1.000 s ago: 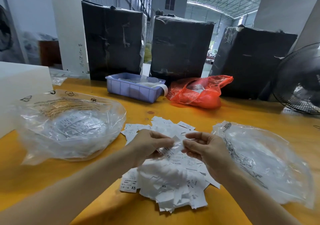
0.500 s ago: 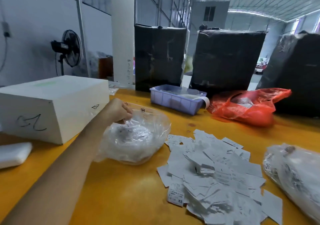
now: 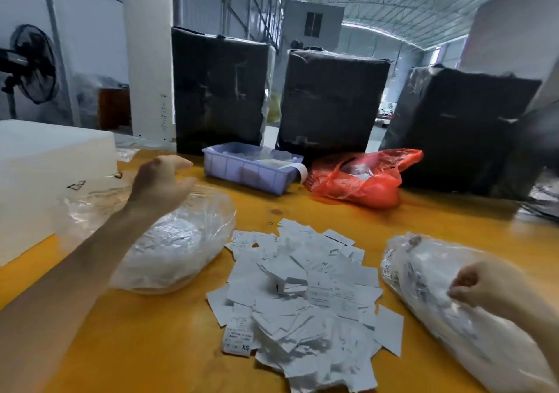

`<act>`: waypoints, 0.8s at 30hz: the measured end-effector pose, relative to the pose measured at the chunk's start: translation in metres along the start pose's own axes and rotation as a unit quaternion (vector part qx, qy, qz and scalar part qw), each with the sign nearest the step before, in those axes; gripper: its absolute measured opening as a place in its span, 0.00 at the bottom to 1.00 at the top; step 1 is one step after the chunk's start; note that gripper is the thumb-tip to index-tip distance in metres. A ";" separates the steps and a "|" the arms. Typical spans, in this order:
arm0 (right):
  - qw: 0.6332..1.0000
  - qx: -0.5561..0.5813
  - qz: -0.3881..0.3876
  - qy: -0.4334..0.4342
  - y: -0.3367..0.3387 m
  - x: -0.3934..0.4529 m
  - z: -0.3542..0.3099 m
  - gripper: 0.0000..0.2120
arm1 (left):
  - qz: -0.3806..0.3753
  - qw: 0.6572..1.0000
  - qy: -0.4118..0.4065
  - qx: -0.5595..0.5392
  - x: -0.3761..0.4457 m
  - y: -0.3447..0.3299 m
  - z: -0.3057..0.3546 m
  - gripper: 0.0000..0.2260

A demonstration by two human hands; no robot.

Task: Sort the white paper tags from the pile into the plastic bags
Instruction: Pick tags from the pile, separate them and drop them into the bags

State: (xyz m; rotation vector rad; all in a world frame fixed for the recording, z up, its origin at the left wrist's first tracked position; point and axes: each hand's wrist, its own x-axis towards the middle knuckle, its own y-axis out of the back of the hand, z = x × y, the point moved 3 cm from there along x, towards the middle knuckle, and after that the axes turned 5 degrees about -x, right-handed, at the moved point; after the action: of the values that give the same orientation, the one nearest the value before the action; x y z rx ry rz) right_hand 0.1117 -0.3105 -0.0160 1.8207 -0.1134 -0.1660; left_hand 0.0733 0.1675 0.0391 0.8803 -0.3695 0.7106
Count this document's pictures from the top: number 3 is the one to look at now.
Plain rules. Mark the person's right hand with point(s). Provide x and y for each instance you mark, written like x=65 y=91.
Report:
x=489 y=285

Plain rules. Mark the white pillar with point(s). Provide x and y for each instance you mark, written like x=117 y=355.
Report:
x=148 y=52

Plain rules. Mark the clear plastic bag black print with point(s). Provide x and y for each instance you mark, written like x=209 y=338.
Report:
x=437 y=310

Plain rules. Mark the brown wooden cabinet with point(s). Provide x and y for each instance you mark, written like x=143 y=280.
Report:
x=113 y=109

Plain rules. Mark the pile of white labels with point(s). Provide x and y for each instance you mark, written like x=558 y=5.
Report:
x=301 y=314

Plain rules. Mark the large black wrapped bale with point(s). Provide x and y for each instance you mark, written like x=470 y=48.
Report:
x=218 y=89
x=463 y=130
x=332 y=104

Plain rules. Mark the person's left forearm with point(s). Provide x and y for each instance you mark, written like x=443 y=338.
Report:
x=61 y=305

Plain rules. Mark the grey cabin with window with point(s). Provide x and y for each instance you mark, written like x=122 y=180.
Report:
x=313 y=26

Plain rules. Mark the red plastic bag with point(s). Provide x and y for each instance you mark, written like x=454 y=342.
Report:
x=362 y=178

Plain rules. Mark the white foam box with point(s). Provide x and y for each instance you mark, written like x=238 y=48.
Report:
x=48 y=183

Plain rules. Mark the blue plastic bin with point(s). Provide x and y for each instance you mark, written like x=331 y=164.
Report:
x=244 y=168

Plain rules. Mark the black standing fan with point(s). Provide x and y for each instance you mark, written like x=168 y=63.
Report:
x=31 y=63

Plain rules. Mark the large clear bag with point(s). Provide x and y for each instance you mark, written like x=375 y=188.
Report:
x=188 y=248

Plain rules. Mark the person's left hand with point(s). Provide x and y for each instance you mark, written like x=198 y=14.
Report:
x=157 y=187

